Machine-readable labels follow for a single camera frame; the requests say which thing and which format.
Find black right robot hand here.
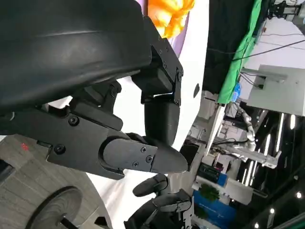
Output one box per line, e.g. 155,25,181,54
123,173,194,229

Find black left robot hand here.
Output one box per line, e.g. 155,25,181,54
0,0,188,181

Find orange white toy bread roll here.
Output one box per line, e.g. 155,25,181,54
147,0,195,39

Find green plant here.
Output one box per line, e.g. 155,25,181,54
199,183,220,201

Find blue box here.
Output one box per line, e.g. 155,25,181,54
192,173,237,229

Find white slanted panel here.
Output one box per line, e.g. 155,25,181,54
204,104,226,157

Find black round disc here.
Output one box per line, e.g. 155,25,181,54
25,186,83,229

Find black cloth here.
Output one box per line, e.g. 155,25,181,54
202,0,254,96

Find white cabinet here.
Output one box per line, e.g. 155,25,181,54
240,64,305,116

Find green cloth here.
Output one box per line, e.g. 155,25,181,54
217,0,274,105

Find black cable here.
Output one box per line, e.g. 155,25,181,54
206,39,305,59

